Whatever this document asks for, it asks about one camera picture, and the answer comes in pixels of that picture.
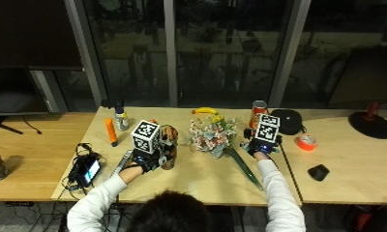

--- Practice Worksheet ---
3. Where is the person's right hand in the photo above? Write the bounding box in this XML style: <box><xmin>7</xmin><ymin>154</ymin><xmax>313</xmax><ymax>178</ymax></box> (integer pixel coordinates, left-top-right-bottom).
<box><xmin>242</xmin><ymin>128</ymin><xmax>284</xmax><ymax>158</ymax></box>

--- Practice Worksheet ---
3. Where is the person's left hand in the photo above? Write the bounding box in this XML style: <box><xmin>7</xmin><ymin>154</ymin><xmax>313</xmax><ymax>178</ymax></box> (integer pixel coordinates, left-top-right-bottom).
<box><xmin>130</xmin><ymin>147</ymin><xmax>170</xmax><ymax>174</ymax></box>

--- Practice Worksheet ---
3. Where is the brown wooden vase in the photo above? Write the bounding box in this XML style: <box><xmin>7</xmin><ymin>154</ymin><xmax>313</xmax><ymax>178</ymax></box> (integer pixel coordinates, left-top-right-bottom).
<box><xmin>157</xmin><ymin>124</ymin><xmax>180</xmax><ymax>171</ymax></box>

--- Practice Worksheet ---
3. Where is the white marker cube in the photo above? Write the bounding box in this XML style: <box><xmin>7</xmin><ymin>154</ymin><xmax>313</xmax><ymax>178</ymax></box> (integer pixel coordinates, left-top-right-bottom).
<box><xmin>129</xmin><ymin>119</ymin><xmax>162</xmax><ymax>155</ymax></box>
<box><xmin>253</xmin><ymin>113</ymin><xmax>282</xmax><ymax>143</ymax></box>

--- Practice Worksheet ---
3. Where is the red paper cup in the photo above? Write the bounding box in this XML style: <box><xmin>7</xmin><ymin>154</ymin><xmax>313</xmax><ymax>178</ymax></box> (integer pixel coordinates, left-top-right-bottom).
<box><xmin>248</xmin><ymin>100</ymin><xmax>269</xmax><ymax>131</ymax></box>

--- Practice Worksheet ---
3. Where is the pastel flower bouquet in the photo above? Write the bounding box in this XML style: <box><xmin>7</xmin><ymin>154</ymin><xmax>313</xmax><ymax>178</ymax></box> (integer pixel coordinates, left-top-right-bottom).
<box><xmin>186</xmin><ymin>113</ymin><xmax>265</xmax><ymax>191</ymax></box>

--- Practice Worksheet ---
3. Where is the grey metal strip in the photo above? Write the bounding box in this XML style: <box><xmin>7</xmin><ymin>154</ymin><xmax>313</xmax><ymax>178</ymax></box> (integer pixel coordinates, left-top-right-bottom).
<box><xmin>110</xmin><ymin>149</ymin><xmax>134</xmax><ymax>177</ymax></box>

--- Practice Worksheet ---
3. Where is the black zip pouch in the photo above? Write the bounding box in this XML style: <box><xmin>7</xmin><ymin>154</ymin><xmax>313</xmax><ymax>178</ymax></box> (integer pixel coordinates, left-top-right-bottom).
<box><xmin>269</xmin><ymin>108</ymin><xmax>306</xmax><ymax>136</ymax></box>

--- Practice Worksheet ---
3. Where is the yellow banana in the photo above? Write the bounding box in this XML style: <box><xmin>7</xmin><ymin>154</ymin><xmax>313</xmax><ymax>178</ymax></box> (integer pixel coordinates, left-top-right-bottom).
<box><xmin>190</xmin><ymin>106</ymin><xmax>218</xmax><ymax>116</ymax></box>

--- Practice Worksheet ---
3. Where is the orange tape roll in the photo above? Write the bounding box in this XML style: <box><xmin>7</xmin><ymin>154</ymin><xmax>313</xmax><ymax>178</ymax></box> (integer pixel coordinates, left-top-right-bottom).
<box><xmin>293</xmin><ymin>133</ymin><xmax>320</xmax><ymax>152</ymax></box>

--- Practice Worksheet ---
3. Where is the orange marker pen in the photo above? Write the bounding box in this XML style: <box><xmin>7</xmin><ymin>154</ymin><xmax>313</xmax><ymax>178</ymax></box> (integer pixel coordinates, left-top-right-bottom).
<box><xmin>104</xmin><ymin>117</ymin><xmax>118</xmax><ymax>148</ymax></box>

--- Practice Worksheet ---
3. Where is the spray bottle black nozzle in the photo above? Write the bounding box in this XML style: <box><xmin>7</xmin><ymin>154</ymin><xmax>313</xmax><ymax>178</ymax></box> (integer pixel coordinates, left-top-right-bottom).
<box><xmin>100</xmin><ymin>99</ymin><xmax>130</xmax><ymax>131</ymax></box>

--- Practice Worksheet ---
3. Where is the black phone with lit screen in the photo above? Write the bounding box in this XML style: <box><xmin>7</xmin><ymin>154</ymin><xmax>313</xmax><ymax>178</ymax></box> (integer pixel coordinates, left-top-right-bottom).
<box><xmin>74</xmin><ymin>154</ymin><xmax>102</xmax><ymax>188</ymax></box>

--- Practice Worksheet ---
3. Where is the black computer mouse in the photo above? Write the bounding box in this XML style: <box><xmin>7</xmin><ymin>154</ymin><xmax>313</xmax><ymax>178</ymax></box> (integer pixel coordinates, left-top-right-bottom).
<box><xmin>306</xmin><ymin>163</ymin><xmax>330</xmax><ymax>182</ymax></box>

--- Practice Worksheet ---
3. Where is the black lamp base red stem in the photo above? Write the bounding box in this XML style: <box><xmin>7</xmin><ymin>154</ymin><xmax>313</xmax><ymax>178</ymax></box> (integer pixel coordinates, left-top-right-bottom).
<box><xmin>346</xmin><ymin>101</ymin><xmax>387</xmax><ymax>140</ymax></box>

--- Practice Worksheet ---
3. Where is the black power strip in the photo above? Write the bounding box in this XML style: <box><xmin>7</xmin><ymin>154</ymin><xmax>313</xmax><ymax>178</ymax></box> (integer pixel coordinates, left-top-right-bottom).
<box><xmin>4</xmin><ymin>201</ymin><xmax>35</xmax><ymax>208</ymax></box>

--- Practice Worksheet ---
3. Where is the black monitor stand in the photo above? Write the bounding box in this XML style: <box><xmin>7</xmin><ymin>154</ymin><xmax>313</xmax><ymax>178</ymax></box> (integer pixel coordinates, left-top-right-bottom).
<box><xmin>0</xmin><ymin>115</ymin><xmax>24</xmax><ymax>135</ymax></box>

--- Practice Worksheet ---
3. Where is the red and black chair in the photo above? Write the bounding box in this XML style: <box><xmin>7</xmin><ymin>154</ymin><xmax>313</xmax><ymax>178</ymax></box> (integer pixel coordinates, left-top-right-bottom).
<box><xmin>344</xmin><ymin>198</ymin><xmax>387</xmax><ymax>232</ymax></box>

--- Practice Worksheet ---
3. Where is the black monitor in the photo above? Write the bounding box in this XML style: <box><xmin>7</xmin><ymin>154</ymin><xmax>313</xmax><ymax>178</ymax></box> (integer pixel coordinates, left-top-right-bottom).
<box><xmin>0</xmin><ymin>66</ymin><xmax>50</xmax><ymax>116</ymax></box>

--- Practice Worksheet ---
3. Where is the black cable bundle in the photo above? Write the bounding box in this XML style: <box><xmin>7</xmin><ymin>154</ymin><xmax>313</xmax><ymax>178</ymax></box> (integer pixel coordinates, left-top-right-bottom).
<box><xmin>60</xmin><ymin>142</ymin><xmax>105</xmax><ymax>195</ymax></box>

